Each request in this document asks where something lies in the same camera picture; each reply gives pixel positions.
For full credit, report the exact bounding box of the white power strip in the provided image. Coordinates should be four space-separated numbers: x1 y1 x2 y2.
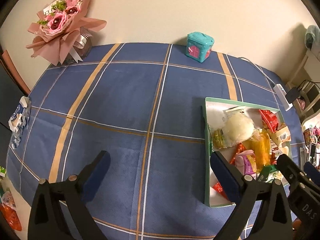
273 83 293 111

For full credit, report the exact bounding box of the yellow cake barcode packet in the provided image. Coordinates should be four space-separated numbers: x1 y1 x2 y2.
242 129 271 173

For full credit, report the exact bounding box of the black power adapter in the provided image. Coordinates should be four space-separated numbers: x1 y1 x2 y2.
285 87 300 103

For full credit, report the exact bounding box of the small green white packet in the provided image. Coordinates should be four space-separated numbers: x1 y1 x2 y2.
257 165 283 183

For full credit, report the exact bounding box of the green rimmed white tray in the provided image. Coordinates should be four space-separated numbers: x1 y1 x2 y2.
203 97 285 207

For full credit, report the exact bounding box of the smartphone on stand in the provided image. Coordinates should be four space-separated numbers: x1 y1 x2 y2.
308 142 316 166

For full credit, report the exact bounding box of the colourful clutter pile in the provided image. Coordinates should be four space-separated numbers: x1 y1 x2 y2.
303 125 319 171

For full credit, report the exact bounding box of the red heart snack bag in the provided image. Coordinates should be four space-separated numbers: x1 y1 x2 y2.
259 109 279 133

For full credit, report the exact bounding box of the orange plastic bag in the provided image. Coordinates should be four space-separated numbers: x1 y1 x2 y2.
1 204 22 231

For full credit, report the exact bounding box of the teal toy house box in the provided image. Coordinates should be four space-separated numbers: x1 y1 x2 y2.
185 31 214 63

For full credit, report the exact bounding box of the blue white crumpled wrapper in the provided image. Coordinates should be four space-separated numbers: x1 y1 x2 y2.
8 96 31 149

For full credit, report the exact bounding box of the green round cracker packet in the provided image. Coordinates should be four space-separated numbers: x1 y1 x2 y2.
211 129 228 150

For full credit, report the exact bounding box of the pink flower bouquet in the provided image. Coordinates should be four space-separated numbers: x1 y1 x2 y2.
26 0 107 66

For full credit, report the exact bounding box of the white shelf unit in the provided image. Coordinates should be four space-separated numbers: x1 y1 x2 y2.
286 49 319 122

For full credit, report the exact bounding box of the blue plaid tablecloth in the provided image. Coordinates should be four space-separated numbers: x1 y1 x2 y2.
7 43 304 239

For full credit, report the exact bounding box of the tan bread packet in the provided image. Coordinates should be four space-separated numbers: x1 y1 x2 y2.
267 123 291 146

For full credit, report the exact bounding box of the white round bun packet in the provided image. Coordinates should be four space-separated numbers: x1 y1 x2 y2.
222 112 255 145

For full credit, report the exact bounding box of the long red cake packet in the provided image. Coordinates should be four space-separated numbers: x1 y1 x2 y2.
213 142 246 200

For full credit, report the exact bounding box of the pink purple snack packet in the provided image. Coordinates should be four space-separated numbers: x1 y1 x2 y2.
235 150 257 175

